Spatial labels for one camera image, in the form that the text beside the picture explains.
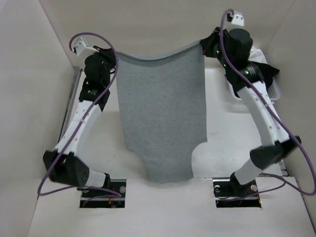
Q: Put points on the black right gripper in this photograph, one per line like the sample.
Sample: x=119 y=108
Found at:
x=208 y=43

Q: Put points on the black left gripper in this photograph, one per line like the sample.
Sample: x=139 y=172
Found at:
x=108 y=54

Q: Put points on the grey tank top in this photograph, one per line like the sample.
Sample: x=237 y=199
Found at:
x=162 y=106

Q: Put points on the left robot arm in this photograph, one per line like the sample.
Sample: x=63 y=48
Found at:
x=63 y=163

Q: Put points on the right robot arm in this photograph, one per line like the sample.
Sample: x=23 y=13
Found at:
x=249 y=80

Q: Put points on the white tank top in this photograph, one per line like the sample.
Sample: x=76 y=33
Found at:
x=256 y=55

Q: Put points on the black tank top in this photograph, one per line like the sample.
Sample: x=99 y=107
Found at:
x=268 y=72

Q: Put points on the white plastic laundry basket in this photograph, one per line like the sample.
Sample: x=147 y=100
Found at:
x=273 y=92

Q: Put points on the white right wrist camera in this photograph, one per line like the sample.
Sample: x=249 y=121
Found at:
x=235 y=18

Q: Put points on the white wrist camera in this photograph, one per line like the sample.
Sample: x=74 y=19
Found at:
x=82 y=49
x=235 y=18

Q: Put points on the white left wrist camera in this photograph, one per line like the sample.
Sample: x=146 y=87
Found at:
x=82 y=49

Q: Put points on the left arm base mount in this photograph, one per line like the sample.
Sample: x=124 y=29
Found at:
x=93 y=198

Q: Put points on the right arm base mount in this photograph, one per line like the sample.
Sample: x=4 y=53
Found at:
x=228 y=197

